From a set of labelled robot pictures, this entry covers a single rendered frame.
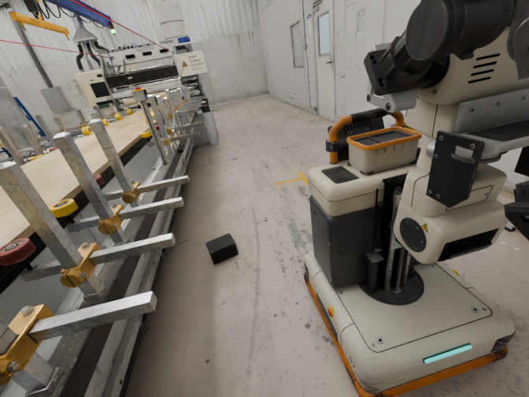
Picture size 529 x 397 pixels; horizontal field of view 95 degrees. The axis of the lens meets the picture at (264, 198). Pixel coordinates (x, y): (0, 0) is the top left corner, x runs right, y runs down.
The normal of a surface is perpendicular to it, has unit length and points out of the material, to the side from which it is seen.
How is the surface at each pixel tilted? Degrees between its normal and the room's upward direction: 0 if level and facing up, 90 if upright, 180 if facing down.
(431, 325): 0
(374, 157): 92
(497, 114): 90
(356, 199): 90
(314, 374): 0
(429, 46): 91
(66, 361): 0
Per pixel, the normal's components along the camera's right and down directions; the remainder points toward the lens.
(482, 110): 0.20, 0.44
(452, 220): -0.13, -0.80
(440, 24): -0.96, 0.25
